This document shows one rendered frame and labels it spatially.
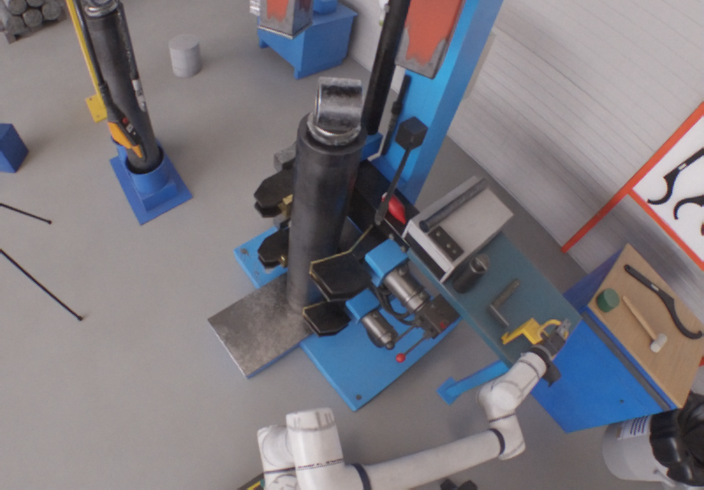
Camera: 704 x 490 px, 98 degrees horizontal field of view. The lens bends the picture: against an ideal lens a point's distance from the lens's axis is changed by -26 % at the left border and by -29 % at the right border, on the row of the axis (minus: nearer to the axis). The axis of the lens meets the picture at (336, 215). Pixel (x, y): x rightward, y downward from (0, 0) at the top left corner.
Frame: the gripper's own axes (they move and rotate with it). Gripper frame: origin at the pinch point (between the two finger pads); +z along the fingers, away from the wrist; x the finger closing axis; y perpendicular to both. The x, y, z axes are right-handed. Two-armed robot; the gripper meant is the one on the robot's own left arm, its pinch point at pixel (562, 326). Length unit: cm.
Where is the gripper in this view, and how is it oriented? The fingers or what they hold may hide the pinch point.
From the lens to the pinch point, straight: 135.7
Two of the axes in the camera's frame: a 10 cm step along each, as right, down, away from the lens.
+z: 7.8, -4.5, 4.4
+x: -1.3, 5.6, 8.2
